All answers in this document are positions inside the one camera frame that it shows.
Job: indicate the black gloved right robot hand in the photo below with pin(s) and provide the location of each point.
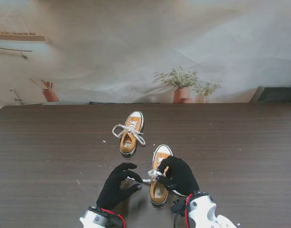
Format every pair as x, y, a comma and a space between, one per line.
181, 175

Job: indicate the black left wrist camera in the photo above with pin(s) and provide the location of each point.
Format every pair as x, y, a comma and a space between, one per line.
115, 221

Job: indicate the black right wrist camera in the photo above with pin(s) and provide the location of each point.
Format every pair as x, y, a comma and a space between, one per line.
178, 207

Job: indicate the white shoelace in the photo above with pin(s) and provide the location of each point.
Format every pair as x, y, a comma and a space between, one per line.
146, 180
117, 135

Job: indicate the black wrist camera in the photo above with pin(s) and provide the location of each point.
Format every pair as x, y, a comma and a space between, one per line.
115, 221
178, 207

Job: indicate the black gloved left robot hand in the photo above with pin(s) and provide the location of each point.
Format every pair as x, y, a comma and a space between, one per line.
114, 187

